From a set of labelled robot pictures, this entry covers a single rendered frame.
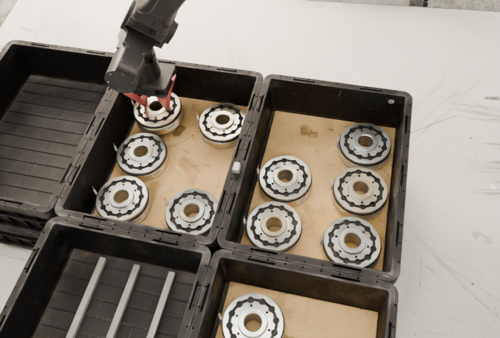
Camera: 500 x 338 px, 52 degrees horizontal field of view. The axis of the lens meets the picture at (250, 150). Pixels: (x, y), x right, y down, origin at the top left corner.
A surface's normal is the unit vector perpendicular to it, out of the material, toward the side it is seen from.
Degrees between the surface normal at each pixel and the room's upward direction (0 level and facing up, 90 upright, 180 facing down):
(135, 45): 34
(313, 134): 0
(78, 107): 0
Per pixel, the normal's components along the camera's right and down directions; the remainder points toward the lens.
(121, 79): -0.16, 0.81
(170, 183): -0.06, -0.57
